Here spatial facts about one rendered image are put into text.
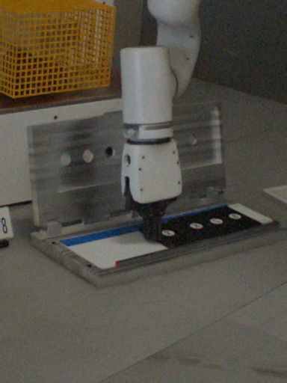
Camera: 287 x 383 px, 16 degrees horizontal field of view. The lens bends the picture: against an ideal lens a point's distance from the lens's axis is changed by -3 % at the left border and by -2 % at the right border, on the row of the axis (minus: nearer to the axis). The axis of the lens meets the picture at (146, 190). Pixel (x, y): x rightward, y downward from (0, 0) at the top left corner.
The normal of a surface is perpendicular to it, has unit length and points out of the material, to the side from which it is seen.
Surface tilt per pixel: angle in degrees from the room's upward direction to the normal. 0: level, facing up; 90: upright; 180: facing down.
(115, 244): 0
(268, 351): 0
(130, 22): 90
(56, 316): 0
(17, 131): 90
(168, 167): 78
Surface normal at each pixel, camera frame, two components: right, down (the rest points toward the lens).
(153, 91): 0.29, 0.17
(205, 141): 0.63, 0.09
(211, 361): 0.08, -0.94
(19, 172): 0.62, 0.32
